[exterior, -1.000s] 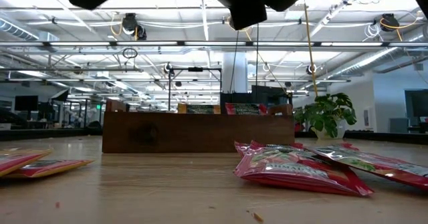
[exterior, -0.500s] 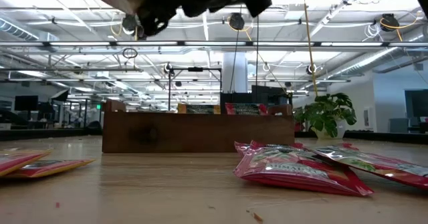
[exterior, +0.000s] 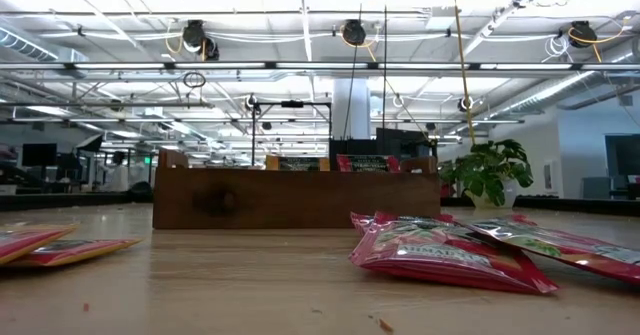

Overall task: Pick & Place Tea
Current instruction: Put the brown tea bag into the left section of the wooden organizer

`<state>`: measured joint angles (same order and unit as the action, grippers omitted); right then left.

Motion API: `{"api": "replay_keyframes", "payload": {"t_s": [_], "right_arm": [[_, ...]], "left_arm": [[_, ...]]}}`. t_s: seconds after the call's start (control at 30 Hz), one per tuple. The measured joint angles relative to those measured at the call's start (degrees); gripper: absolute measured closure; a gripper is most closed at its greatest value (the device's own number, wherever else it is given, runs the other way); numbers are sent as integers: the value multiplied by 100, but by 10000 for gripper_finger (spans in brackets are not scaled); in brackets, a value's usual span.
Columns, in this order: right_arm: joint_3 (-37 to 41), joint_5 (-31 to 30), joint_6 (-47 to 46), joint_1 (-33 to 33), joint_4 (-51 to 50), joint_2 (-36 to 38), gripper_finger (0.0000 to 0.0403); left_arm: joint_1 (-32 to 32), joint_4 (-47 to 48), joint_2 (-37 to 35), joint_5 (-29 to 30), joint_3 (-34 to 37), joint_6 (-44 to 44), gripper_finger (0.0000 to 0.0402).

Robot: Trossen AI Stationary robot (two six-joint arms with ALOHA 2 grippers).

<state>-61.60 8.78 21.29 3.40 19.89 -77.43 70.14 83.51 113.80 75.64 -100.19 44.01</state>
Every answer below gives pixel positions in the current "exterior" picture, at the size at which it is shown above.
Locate wooden tea caddy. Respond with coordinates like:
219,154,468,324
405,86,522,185
152,148,442,230

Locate white building column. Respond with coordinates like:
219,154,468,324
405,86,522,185
332,77,372,141

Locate black partition screens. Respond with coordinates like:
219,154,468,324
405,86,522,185
328,127,437,159

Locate potted green plant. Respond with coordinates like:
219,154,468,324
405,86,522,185
433,137,535,210

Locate person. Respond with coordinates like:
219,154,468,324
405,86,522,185
98,150,132,193

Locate long ceiling light strip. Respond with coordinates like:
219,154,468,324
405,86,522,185
0,60,640,72

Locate black tilted panel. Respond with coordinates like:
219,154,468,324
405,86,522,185
74,133,104,153

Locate small black monitor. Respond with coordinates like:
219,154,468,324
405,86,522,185
21,143,58,167

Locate large black monitor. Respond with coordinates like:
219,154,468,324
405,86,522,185
604,133,640,177

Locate black rig stand frame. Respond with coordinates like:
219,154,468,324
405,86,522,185
251,99,333,167

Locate thin black hanging cable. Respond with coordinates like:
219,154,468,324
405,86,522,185
381,0,388,141

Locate black ceiling cable reel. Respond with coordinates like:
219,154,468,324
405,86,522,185
341,19,369,47
181,19,221,62
568,19,599,49

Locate yellow hanging cable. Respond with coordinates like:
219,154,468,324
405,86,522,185
449,0,477,147

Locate large silver ventilation duct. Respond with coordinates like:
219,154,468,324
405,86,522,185
492,67,640,119

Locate ribbed silver ventilation duct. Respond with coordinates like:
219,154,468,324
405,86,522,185
0,24,90,64

